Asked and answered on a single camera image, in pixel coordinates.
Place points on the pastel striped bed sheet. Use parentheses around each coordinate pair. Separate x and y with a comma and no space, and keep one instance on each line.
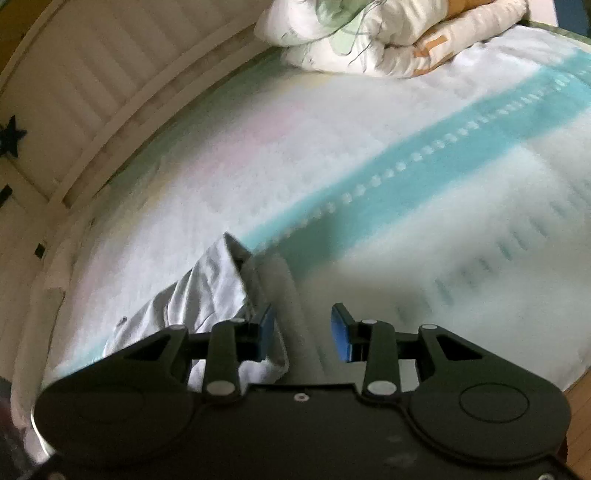
(323,138)

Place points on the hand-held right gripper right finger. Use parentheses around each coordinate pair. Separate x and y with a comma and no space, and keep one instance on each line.
(340,332)

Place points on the black wall fitting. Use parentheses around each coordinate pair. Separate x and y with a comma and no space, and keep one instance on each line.
(4,194)

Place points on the white slatted bed rail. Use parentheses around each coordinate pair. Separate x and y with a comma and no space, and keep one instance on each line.
(115,69)

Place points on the grey pants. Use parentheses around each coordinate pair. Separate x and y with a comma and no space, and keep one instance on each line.
(207,286)

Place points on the cream padded bed edge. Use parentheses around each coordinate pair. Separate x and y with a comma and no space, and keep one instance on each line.
(46,286)

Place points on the black wall socket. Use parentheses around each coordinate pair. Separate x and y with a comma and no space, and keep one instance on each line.
(40,249)

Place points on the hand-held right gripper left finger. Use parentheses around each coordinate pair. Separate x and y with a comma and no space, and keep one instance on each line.
(265,332)

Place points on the white patterned duvet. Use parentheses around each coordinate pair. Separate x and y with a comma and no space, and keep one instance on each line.
(383,32)

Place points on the dark star wall sticker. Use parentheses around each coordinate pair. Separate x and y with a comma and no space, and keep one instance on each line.
(11,137)

